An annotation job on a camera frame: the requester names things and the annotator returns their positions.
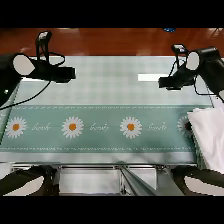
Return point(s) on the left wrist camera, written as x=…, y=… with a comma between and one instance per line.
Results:
x=42, y=42

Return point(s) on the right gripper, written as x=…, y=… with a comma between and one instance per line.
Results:
x=172, y=82

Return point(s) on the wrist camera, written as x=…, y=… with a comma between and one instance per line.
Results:
x=42, y=42
x=179, y=50

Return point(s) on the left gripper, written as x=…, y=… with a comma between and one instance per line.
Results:
x=63, y=74

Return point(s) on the white garment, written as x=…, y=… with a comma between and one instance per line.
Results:
x=209, y=135

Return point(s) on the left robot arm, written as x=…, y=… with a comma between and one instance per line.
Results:
x=10, y=71

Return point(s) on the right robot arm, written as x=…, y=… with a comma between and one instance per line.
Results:
x=208, y=61

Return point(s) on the silver frame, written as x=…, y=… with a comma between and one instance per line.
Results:
x=133, y=178

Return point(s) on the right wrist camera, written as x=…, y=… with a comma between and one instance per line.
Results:
x=179, y=50

